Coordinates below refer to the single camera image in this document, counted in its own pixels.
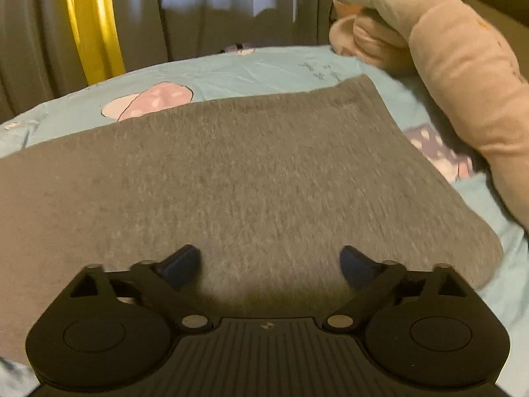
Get light blue printed bedsheet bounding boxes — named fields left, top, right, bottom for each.
left=0, top=45, right=529, bottom=397

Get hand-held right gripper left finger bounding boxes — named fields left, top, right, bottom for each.
left=68, top=245, right=211, bottom=333

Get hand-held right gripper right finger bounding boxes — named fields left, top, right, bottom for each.
left=323, top=245, right=469, bottom=333

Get yellow curtain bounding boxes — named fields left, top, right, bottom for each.
left=62, top=0, right=126, bottom=85

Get grey curtain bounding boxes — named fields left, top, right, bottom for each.
left=97, top=0, right=344, bottom=73
left=0, top=0, right=89, bottom=122

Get long pink plush toy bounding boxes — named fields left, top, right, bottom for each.
left=335, top=0, right=529, bottom=232

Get grey pants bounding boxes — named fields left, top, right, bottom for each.
left=0, top=73, right=504, bottom=367

